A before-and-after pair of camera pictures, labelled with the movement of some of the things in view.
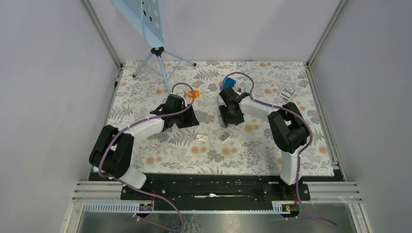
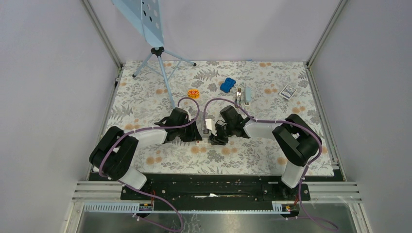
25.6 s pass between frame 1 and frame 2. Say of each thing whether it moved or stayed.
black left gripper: moved
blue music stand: stayed
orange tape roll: stayed
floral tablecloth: stayed
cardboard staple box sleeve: moved
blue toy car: stayed
